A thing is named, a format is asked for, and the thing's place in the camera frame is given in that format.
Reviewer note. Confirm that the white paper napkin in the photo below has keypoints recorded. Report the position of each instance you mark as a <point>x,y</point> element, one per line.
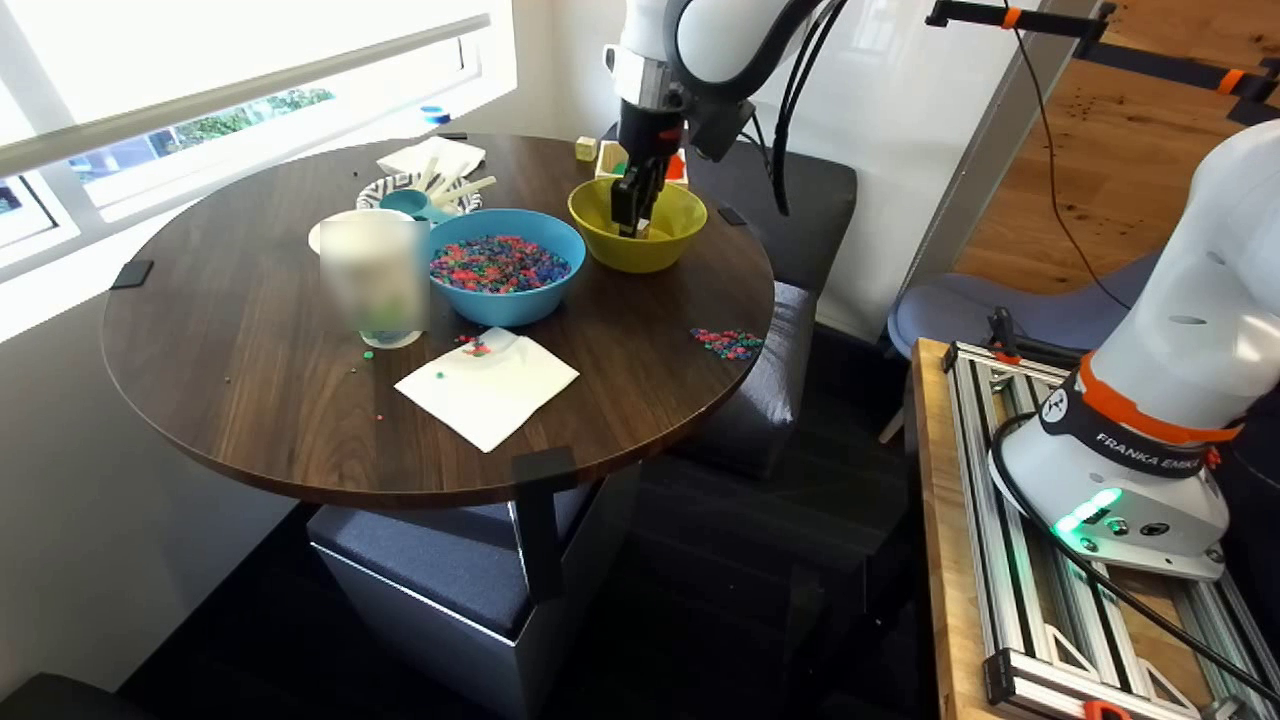
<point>484,395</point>

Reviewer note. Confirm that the white window frame bar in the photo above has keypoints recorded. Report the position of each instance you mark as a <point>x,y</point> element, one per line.
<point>242,90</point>

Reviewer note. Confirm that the small wooden picture block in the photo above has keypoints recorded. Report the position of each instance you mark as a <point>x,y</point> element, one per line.
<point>586,149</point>

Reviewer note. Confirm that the dark wrist camera box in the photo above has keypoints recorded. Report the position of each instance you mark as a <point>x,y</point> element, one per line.
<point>716,124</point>

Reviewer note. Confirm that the wooden bench top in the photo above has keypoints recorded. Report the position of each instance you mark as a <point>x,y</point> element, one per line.
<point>934,534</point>

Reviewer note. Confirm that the blue bowl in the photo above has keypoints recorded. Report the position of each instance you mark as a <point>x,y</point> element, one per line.
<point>500,311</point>

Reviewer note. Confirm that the black camera boom stand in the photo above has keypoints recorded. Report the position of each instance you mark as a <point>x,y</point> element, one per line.
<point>1145,63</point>

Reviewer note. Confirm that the patterned white paper cup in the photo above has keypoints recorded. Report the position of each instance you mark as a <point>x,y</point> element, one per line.
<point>370,283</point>

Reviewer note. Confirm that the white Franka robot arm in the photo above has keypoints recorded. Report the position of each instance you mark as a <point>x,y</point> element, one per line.
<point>1186,334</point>

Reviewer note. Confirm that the small blue scoop cup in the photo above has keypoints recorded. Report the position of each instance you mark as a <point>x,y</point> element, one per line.
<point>407,201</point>

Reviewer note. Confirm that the few beads on napkin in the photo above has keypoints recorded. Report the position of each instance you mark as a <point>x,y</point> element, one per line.
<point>479,346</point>

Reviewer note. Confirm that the loose colourful beads pile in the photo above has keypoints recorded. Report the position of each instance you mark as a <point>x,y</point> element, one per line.
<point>725,346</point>

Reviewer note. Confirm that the colourful beads heap in bowl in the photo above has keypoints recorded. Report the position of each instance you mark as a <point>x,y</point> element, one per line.
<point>500,261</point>

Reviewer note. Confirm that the white open box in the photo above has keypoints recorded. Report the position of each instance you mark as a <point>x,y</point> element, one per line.
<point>609,162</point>

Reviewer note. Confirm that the aluminium profile frame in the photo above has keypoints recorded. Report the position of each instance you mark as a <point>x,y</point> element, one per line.
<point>1014,563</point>

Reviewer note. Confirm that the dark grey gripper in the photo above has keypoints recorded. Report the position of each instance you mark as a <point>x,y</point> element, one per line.
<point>648,140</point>

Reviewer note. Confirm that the black table leg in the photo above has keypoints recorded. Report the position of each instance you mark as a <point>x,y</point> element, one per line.
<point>540,541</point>

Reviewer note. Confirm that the blue grey chair seat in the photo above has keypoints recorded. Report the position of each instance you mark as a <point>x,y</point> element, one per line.
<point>987,304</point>

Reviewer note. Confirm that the yellow plastic bowl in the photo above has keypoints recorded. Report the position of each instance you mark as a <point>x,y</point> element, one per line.
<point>672,234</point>

